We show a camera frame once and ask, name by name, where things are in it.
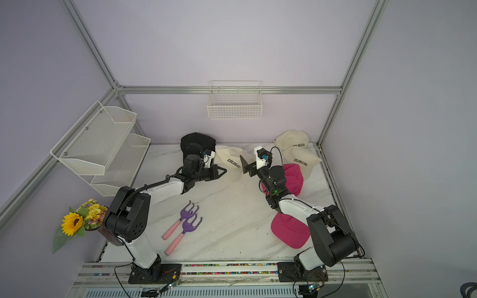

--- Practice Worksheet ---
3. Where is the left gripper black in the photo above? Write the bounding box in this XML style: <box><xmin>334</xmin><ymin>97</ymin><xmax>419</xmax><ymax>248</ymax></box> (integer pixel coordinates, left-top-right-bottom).
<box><xmin>193</xmin><ymin>164</ymin><xmax>227</xmax><ymax>183</ymax></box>

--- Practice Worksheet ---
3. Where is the cream colorado cap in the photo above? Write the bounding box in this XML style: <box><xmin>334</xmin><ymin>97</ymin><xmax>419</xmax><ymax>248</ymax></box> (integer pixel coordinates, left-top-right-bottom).
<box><xmin>283</xmin><ymin>147</ymin><xmax>322</xmax><ymax>180</ymax></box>
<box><xmin>214</xmin><ymin>145</ymin><xmax>252</xmax><ymax>170</ymax></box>
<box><xmin>274</xmin><ymin>130</ymin><xmax>309</xmax><ymax>151</ymax></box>

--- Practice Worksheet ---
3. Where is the black cap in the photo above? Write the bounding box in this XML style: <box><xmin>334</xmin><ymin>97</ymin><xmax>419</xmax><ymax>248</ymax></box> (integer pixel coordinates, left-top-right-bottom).
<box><xmin>180</xmin><ymin>132</ymin><xmax>216</xmax><ymax>160</ymax></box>

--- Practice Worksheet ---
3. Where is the pink cap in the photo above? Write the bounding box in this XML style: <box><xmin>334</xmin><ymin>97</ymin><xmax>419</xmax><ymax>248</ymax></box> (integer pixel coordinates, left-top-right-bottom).
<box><xmin>271</xmin><ymin>213</ymin><xmax>311</xmax><ymax>249</ymax></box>
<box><xmin>259</xmin><ymin>164</ymin><xmax>304</xmax><ymax>196</ymax></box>

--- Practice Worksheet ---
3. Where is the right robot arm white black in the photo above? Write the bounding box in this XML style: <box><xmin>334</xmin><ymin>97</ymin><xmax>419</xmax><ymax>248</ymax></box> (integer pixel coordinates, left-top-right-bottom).
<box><xmin>240</xmin><ymin>149</ymin><xmax>360</xmax><ymax>271</ymax></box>

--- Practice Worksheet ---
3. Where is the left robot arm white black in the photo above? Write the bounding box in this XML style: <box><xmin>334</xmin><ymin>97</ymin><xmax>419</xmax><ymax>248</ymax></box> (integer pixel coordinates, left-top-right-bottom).
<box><xmin>103</xmin><ymin>155</ymin><xmax>227</xmax><ymax>275</ymax></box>

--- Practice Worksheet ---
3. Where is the purple pink garden fork upper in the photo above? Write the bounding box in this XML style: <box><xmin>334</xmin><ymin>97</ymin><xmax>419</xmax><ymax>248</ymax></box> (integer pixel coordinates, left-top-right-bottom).
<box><xmin>162</xmin><ymin>201</ymin><xmax>199</xmax><ymax>240</ymax></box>

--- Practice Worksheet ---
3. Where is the purple pink garden fork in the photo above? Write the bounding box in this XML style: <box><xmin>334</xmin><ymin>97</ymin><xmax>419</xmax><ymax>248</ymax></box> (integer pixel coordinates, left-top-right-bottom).
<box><xmin>165</xmin><ymin>215</ymin><xmax>202</xmax><ymax>256</ymax></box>
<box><xmin>162</xmin><ymin>201</ymin><xmax>199</xmax><ymax>240</ymax></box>

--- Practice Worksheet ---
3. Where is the purple pink garden fork lower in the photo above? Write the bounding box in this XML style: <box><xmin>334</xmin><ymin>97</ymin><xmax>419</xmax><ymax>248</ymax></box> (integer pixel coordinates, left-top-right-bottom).
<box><xmin>165</xmin><ymin>215</ymin><xmax>202</xmax><ymax>256</ymax></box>

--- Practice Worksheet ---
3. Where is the white two-tier mesh shelf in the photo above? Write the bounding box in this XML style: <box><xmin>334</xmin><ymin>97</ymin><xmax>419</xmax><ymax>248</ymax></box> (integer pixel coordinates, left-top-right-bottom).
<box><xmin>50</xmin><ymin>101</ymin><xmax>150</xmax><ymax>197</ymax></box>

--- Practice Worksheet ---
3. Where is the dark glass flower vase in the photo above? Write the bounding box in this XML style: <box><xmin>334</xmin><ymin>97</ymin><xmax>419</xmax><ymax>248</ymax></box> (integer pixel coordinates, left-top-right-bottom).
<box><xmin>97</xmin><ymin>225</ymin><xmax>124</xmax><ymax>247</ymax></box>

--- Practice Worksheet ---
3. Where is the sunflower bouquet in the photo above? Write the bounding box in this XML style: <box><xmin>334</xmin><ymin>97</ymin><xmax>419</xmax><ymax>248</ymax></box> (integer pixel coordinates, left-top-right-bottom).
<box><xmin>52</xmin><ymin>199</ymin><xmax>108</xmax><ymax>254</ymax></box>

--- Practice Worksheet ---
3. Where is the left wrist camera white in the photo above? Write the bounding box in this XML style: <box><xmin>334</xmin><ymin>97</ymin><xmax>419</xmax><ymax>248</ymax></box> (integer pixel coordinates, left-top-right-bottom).
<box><xmin>203</xmin><ymin>149</ymin><xmax>216</xmax><ymax>168</ymax></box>

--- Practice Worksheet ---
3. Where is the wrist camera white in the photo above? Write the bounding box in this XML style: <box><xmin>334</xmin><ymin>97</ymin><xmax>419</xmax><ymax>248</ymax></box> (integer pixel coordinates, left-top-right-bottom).
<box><xmin>203</xmin><ymin>149</ymin><xmax>216</xmax><ymax>168</ymax></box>
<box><xmin>254</xmin><ymin>146</ymin><xmax>270</xmax><ymax>170</ymax></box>

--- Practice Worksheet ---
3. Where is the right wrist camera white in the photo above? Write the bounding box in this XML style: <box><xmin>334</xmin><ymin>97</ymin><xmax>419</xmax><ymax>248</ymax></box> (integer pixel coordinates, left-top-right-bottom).
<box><xmin>254</xmin><ymin>146</ymin><xmax>270</xmax><ymax>170</ymax></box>

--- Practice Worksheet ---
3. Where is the white wire wall basket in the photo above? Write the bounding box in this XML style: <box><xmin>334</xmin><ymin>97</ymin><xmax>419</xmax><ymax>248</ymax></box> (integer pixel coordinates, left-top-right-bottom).
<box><xmin>207</xmin><ymin>80</ymin><xmax>263</xmax><ymax>120</ymax></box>

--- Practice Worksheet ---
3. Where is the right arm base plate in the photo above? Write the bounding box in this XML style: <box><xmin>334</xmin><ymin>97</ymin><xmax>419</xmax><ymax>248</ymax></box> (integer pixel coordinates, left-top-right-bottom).
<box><xmin>277</xmin><ymin>262</ymin><xmax>329</xmax><ymax>283</ymax></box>

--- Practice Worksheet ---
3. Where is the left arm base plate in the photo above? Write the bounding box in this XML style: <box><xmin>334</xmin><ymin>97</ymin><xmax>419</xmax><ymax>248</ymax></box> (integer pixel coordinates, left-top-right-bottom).
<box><xmin>128</xmin><ymin>261</ymin><xmax>182</xmax><ymax>284</ymax></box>

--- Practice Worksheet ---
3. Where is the aluminium front rail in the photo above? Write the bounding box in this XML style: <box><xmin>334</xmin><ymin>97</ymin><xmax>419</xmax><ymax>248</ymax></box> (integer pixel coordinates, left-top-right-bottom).
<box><xmin>68</xmin><ymin>259</ymin><xmax>387</xmax><ymax>298</ymax></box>

